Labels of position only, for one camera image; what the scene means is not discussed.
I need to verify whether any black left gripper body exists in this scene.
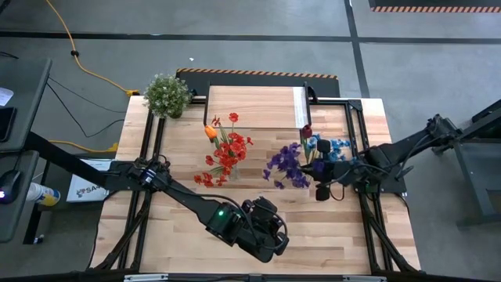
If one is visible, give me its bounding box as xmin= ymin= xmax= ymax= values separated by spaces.
xmin=234 ymin=195 xmax=291 ymax=264

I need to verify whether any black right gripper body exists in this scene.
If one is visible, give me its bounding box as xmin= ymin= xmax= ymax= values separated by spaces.
xmin=312 ymin=139 xmax=356 ymax=202

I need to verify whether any purple artificial flower bunch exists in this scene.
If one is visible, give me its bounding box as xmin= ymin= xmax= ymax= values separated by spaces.
xmin=261 ymin=142 xmax=314 ymax=191

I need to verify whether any blue artificial flower bunch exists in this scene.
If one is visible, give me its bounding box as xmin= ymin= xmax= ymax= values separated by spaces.
xmin=305 ymin=134 xmax=359 ymax=165

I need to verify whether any dark red artificial tulip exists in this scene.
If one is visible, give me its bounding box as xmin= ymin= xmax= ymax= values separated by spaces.
xmin=300 ymin=124 xmax=315 ymax=161

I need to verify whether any red artificial flower bunch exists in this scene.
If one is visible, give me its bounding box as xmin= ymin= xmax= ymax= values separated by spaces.
xmin=193 ymin=112 xmax=254 ymax=188

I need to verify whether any orange artificial tulip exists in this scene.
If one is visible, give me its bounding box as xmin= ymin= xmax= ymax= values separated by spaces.
xmin=204 ymin=125 xmax=220 ymax=150

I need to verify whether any black hazard-striped floor mat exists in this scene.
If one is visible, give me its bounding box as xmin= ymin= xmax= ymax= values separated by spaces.
xmin=368 ymin=0 xmax=501 ymax=13
xmin=175 ymin=67 xmax=341 ymax=99

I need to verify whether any black metal side table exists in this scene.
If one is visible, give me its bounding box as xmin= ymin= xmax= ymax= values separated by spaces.
xmin=431 ymin=99 xmax=501 ymax=229

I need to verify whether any potted green plant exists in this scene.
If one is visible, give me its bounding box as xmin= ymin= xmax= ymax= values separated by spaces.
xmin=142 ymin=73 xmax=193 ymax=120

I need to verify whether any white box with logo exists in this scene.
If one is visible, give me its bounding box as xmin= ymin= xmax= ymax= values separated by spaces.
xmin=65 ymin=157 xmax=111 ymax=204

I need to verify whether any black support beam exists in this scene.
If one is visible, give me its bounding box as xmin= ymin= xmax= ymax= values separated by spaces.
xmin=23 ymin=131 xmax=114 ymax=189

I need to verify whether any white and yellow spray can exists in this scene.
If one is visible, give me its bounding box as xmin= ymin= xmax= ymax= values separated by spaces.
xmin=26 ymin=182 xmax=62 ymax=208

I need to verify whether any black computer mouse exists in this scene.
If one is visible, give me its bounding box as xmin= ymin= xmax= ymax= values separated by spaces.
xmin=0 ymin=168 xmax=23 ymax=205

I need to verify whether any dark grey desk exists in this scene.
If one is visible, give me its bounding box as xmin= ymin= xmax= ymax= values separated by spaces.
xmin=0 ymin=58 xmax=54 ymax=244

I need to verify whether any black phone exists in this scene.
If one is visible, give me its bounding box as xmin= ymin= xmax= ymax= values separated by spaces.
xmin=0 ymin=106 xmax=18 ymax=143

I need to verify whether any white paper sheet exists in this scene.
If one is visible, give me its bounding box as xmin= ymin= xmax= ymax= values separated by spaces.
xmin=0 ymin=86 xmax=15 ymax=107

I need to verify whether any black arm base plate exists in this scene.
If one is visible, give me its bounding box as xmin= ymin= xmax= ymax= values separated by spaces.
xmin=353 ymin=159 xmax=408 ymax=196

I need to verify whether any wooden shelf black metal frame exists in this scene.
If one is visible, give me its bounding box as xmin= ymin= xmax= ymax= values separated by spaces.
xmin=202 ymin=81 xmax=314 ymax=133

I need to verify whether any silver aluminium bracket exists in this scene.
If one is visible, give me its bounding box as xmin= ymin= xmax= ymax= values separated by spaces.
xmin=342 ymin=274 xmax=388 ymax=282
xmin=123 ymin=273 xmax=170 ymax=282

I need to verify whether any yellow floor cable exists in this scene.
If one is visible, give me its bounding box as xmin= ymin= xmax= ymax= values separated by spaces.
xmin=45 ymin=0 xmax=141 ymax=98
xmin=49 ymin=139 xmax=120 ymax=154

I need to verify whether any black floor cable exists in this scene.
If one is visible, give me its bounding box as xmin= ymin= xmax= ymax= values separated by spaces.
xmin=45 ymin=76 xmax=127 ymax=139

